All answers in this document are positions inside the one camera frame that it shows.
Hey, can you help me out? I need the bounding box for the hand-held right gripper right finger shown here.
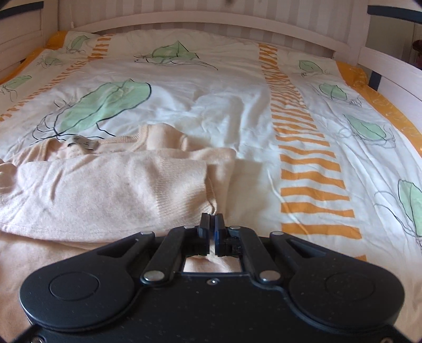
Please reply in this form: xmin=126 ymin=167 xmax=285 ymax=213
xmin=214 ymin=213 xmax=335 ymax=286

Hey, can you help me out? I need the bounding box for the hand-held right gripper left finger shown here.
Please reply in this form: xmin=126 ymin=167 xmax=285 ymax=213
xmin=87 ymin=213 xmax=212 ymax=286

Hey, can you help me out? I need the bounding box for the peach knit sweater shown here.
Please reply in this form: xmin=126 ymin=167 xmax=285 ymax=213
xmin=0 ymin=123 xmax=264 ymax=334

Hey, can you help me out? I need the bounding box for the leaf print white duvet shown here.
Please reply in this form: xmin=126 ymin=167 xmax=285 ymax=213
xmin=0 ymin=28 xmax=422 ymax=297

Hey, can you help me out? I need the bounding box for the yellow bed sheet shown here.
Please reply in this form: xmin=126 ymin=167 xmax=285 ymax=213
xmin=0 ymin=30 xmax=422 ymax=149

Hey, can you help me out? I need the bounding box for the white wooden bed frame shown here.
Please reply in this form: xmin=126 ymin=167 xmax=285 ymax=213
xmin=0 ymin=0 xmax=422 ymax=109

